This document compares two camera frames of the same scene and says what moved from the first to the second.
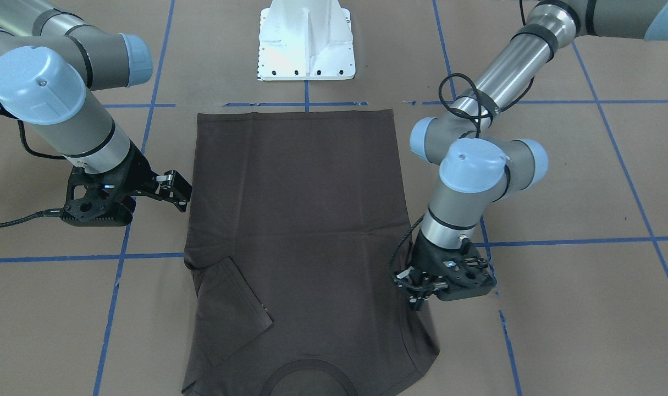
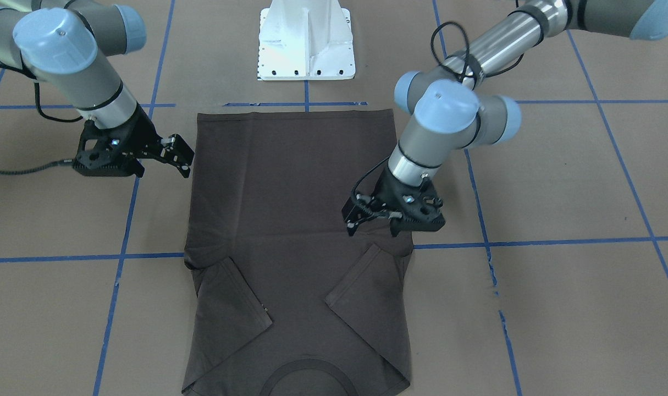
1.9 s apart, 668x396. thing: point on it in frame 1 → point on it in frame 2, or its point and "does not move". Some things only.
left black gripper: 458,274 → 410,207
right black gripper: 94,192 → 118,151
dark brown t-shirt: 297,221 does not move
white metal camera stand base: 305,40 does not move
